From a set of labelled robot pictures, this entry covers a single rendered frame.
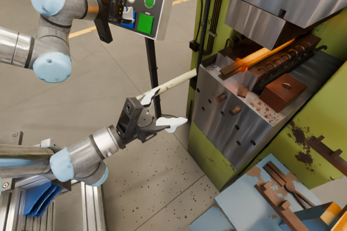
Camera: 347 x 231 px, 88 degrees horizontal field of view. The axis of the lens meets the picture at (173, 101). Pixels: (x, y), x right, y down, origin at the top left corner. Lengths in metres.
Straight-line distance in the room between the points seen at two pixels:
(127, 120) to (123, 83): 1.62
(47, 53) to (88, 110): 1.48
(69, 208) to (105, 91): 1.13
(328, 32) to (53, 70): 1.06
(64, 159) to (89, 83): 1.73
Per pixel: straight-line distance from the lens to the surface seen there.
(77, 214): 1.35
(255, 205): 0.76
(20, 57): 0.51
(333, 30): 1.09
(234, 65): 0.69
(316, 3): 0.56
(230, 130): 0.87
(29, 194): 0.94
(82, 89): 2.16
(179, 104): 1.81
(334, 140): 0.88
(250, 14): 0.65
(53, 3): 0.57
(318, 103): 0.82
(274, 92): 0.69
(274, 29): 0.62
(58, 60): 0.49
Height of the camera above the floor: 1.43
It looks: 51 degrees down
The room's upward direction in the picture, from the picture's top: straight up
